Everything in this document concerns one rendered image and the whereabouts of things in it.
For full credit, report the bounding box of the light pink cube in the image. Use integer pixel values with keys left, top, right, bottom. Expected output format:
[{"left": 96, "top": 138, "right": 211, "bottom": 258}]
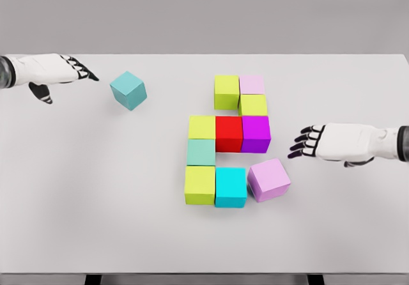
[
  {"left": 239, "top": 75, "right": 266, "bottom": 96},
  {"left": 247, "top": 157, "right": 292, "bottom": 203}
]

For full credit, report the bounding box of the cyan cube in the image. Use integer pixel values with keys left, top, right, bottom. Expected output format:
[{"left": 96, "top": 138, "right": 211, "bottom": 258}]
[{"left": 214, "top": 167, "right": 249, "bottom": 209}]

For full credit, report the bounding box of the teal cube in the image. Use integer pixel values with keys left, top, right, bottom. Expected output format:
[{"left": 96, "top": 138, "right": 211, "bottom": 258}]
[
  {"left": 186, "top": 138, "right": 217, "bottom": 167},
  {"left": 109, "top": 70, "right": 148, "bottom": 111}
]

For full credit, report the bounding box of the yellow-green cube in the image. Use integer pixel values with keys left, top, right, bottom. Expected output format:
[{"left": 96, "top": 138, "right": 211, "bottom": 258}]
[
  {"left": 184, "top": 165, "right": 217, "bottom": 206},
  {"left": 213, "top": 75, "right": 241, "bottom": 111},
  {"left": 238, "top": 93, "right": 269, "bottom": 118},
  {"left": 187, "top": 114, "right": 217, "bottom": 141}
]

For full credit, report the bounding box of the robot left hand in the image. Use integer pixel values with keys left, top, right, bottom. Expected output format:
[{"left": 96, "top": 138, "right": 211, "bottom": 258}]
[{"left": 27, "top": 54, "right": 100, "bottom": 105}]

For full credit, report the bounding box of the purple cube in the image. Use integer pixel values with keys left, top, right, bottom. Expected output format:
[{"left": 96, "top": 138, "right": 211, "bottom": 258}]
[{"left": 240, "top": 115, "right": 272, "bottom": 154}]

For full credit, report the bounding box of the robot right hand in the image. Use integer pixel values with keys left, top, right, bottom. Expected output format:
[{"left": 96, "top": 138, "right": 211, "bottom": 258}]
[{"left": 287, "top": 123, "right": 375, "bottom": 168}]

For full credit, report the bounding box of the red cube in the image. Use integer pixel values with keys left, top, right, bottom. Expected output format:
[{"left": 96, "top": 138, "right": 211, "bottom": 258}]
[{"left": 215, "top": 116, "right": 244, "bottom": 153}]

